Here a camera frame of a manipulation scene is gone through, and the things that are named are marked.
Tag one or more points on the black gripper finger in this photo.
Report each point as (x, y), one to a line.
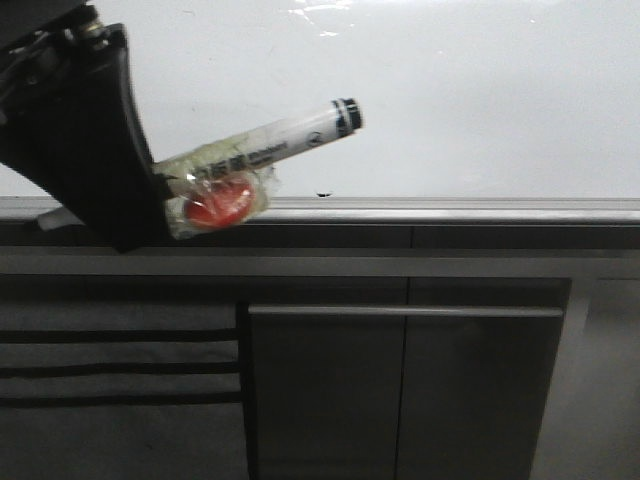
(69, 125)

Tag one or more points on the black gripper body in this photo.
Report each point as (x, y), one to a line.
(52, 51)

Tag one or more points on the white marker with tape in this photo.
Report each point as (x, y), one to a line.
(250, 155)

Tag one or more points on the grey cabinet with handle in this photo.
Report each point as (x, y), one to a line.
(305, 352)

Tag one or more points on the white whiteboard with aluminium frame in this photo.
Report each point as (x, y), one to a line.
(514, 110)

